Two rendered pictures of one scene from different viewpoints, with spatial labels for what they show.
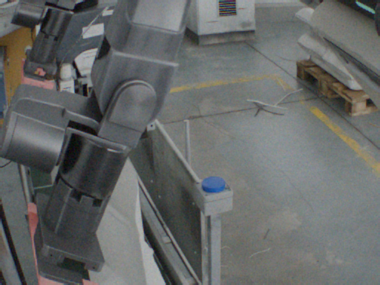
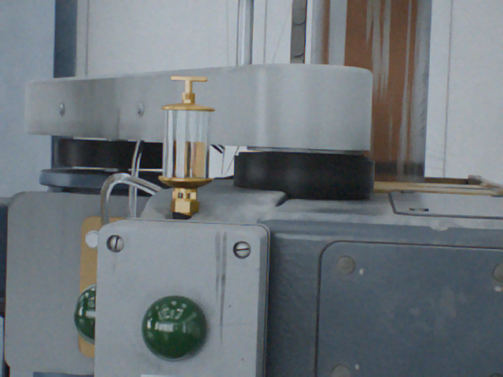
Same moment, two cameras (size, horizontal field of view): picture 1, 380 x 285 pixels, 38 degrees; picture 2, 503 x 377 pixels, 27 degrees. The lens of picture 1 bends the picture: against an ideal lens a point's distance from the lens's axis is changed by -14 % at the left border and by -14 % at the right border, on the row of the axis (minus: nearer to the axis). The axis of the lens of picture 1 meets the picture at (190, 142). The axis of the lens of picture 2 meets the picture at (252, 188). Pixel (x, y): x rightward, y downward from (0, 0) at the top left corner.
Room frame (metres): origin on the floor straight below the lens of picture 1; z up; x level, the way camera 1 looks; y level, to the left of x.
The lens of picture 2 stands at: (1.69, -0.36, 1.37)
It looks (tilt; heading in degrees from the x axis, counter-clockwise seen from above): 3 degrees down; 114
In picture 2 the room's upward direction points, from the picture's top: 2 degrees clockwise
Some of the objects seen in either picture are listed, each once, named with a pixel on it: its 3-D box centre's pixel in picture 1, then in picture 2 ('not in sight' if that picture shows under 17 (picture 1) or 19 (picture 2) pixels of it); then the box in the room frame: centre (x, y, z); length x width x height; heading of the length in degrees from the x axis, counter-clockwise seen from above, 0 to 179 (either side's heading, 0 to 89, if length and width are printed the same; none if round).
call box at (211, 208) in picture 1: (213, 196); not in sight; (1.37, -0.06, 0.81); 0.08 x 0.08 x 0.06; 18
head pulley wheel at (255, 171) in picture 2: (82, 2); (303, 173); (1.45, 0.26, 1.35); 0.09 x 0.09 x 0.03
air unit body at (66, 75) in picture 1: (68, 93); not in sight; (1.33, 0.29, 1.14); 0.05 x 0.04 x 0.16; 108
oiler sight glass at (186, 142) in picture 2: not in sight; (186, 144); (1.44, 0.13, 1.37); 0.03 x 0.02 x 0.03; 18
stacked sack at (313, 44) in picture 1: (339, 44); not in sight; (4.21, -1.21, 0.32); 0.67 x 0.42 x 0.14; 112
